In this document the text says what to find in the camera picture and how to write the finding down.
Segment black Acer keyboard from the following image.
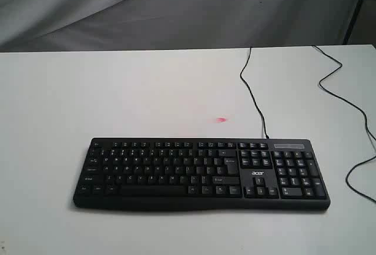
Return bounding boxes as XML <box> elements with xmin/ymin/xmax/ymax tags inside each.
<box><xmin>73</xmin><ymin>137</ymin><xmax>330</xmax><ymax>211</ymax></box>

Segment pink mark on table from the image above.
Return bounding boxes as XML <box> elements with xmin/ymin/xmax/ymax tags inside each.
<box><xmin>216</xmin><ymin>118</ymin><xmax>227</xmax><ymax>123</ymax></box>

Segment grey backdrop cloth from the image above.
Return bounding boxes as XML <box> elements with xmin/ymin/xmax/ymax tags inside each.
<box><xmin>1</xmin><ymin>0</ymin><xmax>358</xmax><ymax>52</ymax></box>

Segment black tripod stand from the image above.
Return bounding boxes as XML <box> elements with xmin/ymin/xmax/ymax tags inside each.
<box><xmin>342</xmin><ymin>0</ymin><xmax>365</xmax><ymax>45</ymax></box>

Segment black keyboard cable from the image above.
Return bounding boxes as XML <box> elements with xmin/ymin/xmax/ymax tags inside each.
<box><xmin>240</xmin><ymin>46</ymin><xmax>271</xmax><ymax>139</ymax></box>

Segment thin black loose cable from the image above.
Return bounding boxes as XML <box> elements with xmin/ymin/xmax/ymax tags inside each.
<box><xmin>311</xmin><ymin>45</ymin><xmax>376</xmax><ymax>203</ymax></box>

